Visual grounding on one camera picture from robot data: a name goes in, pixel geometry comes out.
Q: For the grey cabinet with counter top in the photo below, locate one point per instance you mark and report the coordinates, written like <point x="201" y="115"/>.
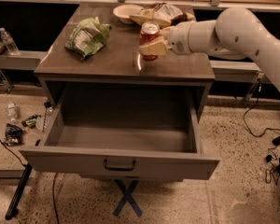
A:
<point x="118" y="61"/>

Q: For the green chip bag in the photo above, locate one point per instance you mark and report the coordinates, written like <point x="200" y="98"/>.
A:
<point x="88" y="37"/>

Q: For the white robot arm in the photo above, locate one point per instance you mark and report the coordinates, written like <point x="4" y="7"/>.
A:
<point x="236" y="34"/>

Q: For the clear bottle beside drawer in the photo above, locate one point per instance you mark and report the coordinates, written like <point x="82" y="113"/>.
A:
<point x="48" y="114"/>

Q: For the water bottle on floor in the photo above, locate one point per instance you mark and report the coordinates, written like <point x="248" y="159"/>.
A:
<point x="12" y="111"/>

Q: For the black stand leg left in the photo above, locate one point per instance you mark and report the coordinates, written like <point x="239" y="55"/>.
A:
<point x="12" y="209"/>

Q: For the red coke can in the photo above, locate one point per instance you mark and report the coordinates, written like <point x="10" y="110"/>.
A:
<point x="149" y="31"/>

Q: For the black snack bag on floor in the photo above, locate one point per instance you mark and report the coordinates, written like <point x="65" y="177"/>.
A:
<point x="13" y="135"/>

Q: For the white bowl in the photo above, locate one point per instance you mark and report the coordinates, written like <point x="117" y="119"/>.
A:
<point x="124" y="12"/>

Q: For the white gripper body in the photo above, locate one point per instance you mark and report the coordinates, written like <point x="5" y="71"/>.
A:
<point x="178" y="38"/>

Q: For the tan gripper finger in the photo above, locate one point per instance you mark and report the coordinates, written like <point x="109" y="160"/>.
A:
<point x="166" y="30"/>
<point x="158" y="46"/>

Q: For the black power adapter with cable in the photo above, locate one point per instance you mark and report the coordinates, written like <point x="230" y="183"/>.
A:
<point x="276" y="141"/>

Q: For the green can on floor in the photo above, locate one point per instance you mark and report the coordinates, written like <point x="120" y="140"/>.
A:
<point x="31" y="121"/>

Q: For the open grey top drawer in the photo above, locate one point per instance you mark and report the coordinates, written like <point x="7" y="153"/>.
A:
<point x="157" y="127"/>

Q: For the brown chip bag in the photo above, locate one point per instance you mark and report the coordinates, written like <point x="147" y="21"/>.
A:
<point x="163" y="14"/>

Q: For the black drawer handle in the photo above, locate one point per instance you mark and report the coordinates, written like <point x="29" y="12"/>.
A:
<point x="119" y="167"/>

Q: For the clear water bottle on ledge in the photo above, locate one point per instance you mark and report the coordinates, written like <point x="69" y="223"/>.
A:
<point x="9" y="42"/>

